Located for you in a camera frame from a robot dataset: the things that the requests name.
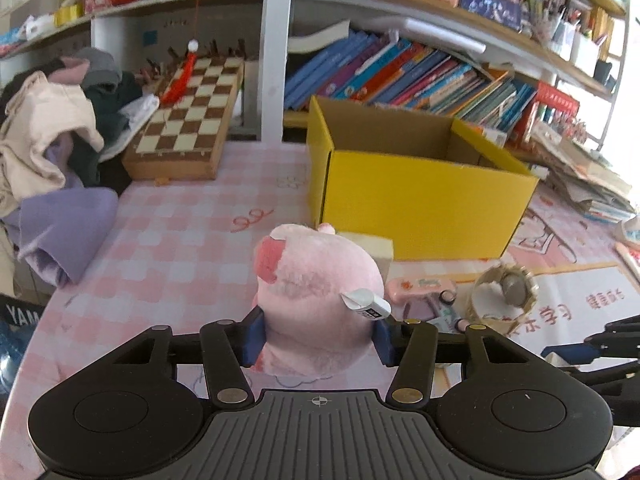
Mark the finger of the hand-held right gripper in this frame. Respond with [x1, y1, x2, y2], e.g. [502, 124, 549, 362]
[541, 341, 640, 390]
[584, 315, 640, 347]

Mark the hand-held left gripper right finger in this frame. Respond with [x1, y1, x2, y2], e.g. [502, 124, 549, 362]
[372, 319, 547, 407]

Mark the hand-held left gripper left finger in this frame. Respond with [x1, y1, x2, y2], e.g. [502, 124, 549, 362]
[106, 307, 265, 409]

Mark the pink plush toy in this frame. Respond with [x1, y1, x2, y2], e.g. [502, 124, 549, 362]
[248, 222, 393, 379]

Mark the pink checkered desktop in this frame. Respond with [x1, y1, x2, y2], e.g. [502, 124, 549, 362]
[0, 141, 640, 480]

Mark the white printed desk mat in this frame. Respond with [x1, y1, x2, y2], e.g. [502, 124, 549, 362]
[452, 187, 640, 356]

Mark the pink plastic toy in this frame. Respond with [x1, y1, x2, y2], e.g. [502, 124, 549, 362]
[384, 277, 457, 321]

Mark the beige tape roll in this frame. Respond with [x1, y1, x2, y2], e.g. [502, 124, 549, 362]
[467, 263, 540, 337]

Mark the white teal object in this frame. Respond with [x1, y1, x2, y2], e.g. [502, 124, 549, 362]
[614, 216, 640, 248]

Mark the cream foam block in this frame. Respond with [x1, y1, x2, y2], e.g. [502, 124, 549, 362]
[336, 230, 395, 281]

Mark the yellow cardboard box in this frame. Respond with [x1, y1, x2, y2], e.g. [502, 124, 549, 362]
[306, 95, 540, 261]

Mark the pile of papers and booklets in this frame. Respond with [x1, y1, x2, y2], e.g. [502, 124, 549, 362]
[510, 120, 638, 225]

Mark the purple garment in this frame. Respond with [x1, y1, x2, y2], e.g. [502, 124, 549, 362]
[5, 140, 120, 288]

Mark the red book box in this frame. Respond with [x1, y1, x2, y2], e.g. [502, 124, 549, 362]
[515, 80, 581, 148]

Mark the black case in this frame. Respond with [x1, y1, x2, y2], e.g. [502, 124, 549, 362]
[0, 294, 47, 333]

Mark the wooden chessboard case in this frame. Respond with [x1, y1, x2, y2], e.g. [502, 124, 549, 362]
[121, 55, 246, 182]

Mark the red tassel ornament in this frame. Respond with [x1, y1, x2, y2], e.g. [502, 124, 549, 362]
[160, 40, 201, 107]

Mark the row of colourful books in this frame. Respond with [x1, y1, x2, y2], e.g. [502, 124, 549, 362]
[283, 29, 538, 131]

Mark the white pen holder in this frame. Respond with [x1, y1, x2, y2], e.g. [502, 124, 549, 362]
[549, 19, 602, 77]

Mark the dark grey garment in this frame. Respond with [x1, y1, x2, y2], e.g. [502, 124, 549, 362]
[47, 47, 147, 188]

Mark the beige garment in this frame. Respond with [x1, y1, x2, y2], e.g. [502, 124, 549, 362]
[0, 70, 105, 218]

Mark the white bookshelf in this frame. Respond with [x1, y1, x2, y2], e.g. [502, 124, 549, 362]
[0, 0, 632, 156]

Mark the dark blue printed box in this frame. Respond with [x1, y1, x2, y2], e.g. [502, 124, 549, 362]
[459, 0, 523, 31]

